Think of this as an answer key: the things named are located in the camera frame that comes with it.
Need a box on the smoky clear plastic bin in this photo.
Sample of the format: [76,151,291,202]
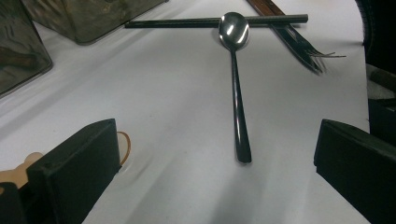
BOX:
[0,0,54,97]
[21,0,170,45]

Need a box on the black chopstick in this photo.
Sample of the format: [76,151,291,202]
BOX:
[124,13,309,30]

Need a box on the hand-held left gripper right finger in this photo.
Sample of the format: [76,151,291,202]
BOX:
[313,119,396,224]

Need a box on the metal spoon with black handle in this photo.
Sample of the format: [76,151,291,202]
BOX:
[218,11,253,164]

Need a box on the knife with wooden handle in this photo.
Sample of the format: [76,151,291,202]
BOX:
[247,0,325,75]

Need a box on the fork with wooden handle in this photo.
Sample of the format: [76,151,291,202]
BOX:
[264,0,347,60]

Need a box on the white table sheet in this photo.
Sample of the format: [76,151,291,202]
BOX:
[0,0,372,224]

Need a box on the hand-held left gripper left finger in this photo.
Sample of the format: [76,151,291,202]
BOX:
[26,118,121,224]

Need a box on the small wooden spoon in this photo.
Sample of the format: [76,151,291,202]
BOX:
[0,131,132,195]

